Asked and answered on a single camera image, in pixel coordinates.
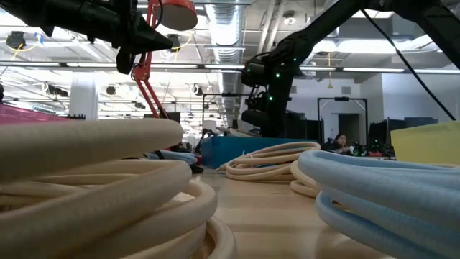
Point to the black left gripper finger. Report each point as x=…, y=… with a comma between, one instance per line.
x=147, y=37

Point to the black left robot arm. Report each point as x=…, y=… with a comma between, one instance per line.
x=36, y=11

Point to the black background rig frame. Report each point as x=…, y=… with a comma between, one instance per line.
x=341, y=98

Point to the silver ventilation duct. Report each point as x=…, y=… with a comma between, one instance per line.
x=226, y=36

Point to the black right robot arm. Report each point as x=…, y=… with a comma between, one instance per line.
x=323, y=25

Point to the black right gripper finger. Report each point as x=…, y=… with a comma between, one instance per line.
x=257, y=118
x=278, y=122

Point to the black background monitor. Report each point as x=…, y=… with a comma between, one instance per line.
x=377, y=135

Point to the person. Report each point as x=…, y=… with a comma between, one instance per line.
x=340, y=142

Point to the blue plastic bin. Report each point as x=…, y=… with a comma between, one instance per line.
x=223, y=151

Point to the red desk lamp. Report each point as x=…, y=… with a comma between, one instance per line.
x=178, y=14

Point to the white pillar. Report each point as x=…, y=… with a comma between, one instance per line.
x=83, y=97

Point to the yellow translucent plastic bin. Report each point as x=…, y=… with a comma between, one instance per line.
x=427, y=144

